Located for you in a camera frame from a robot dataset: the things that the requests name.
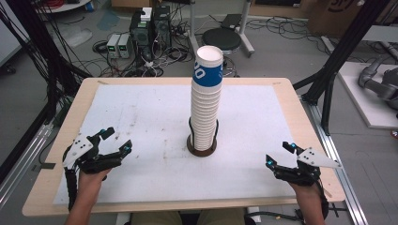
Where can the white stand leg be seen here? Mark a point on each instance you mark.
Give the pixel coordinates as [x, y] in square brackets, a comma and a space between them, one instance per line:
[194, 31]
[245, 28]

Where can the blue tape roll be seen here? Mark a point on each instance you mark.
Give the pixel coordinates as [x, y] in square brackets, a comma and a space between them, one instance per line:
[90, 6]

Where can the stack of white paper cups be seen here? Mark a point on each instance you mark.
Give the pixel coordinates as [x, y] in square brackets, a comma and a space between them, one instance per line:
[205, 115]

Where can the white table mat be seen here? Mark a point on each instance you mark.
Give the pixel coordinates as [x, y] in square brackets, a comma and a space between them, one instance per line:
[140, 162]

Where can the clear plastic bag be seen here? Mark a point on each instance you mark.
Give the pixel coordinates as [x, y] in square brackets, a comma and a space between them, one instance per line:
[76, 34]

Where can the grey power supply unit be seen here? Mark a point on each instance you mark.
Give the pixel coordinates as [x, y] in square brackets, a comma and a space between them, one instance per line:
[112, 46]
[124, 46]

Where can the cardboard box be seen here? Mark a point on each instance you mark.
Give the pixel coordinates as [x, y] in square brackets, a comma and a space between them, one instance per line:
[331, 18]

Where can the small white box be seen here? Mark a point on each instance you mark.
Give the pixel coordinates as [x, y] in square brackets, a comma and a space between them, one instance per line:
[146, 14]

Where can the white platform board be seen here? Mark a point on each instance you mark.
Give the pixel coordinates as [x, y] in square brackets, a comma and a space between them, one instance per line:
[366, 103]

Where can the black tape strip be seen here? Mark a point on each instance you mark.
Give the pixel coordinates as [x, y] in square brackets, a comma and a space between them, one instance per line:
[47, 166]

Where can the person's left hand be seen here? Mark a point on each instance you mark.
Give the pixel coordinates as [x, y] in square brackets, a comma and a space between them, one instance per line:
[90, 182]

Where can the brown cup holder black prongs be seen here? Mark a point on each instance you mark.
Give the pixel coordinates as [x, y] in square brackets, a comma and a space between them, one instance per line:
[202, 152]

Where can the teal sheet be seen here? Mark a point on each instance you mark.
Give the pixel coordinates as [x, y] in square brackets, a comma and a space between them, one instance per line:
[108, 20]

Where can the aluminium rail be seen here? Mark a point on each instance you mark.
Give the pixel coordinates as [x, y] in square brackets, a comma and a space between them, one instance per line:
[330, 146]
[28, 156]

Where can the round white table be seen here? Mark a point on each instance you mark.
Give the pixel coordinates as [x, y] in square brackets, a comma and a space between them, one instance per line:
[64, 6]

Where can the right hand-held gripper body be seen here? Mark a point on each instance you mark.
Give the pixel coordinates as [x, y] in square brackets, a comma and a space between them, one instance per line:
[300, 175]

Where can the black frame post with brace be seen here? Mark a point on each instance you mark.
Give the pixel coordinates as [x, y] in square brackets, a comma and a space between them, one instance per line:
[347, 47]

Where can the person's right hand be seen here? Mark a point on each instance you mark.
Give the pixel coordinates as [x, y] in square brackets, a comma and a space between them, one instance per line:
[306, 193]

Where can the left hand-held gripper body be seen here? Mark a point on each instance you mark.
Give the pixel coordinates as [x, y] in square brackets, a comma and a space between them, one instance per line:
[94, 161]

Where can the black computer tower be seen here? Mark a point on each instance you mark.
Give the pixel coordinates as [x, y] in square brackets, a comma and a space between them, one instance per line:
[140, 33]
[162, 26]

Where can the flat black pad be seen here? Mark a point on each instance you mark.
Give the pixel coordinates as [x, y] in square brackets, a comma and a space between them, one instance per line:
[231, 21]

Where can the person's khaki pants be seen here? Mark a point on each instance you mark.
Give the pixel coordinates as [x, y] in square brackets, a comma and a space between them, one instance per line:
[156, 219]

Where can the black frame bar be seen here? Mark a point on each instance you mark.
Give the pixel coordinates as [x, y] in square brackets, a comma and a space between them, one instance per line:
[22, 146]

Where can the black round stool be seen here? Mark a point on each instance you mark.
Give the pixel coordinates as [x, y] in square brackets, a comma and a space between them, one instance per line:
[221, 39]

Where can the tan tape strip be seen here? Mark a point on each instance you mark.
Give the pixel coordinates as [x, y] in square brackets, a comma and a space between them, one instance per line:
[328, 193]

